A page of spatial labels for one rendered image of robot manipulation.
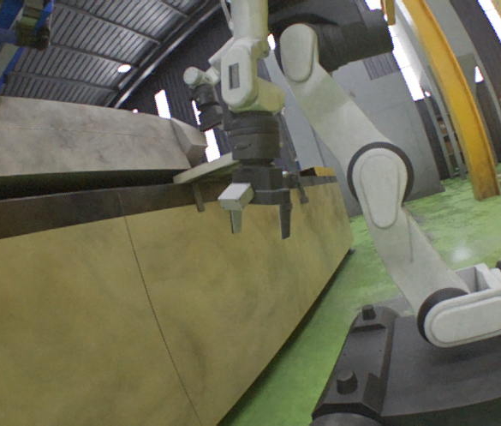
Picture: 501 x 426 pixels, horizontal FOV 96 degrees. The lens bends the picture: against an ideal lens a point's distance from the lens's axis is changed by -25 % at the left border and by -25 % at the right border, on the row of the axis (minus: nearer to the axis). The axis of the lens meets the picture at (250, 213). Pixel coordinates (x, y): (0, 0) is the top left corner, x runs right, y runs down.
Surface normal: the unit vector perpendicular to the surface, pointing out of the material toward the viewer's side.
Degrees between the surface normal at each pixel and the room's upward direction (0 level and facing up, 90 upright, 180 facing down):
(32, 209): 90
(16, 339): 90
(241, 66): 89
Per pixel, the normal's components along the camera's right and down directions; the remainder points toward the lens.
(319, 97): -0.17, 0.44
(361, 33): -0.36, 0.50
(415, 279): -0.47, 0.13
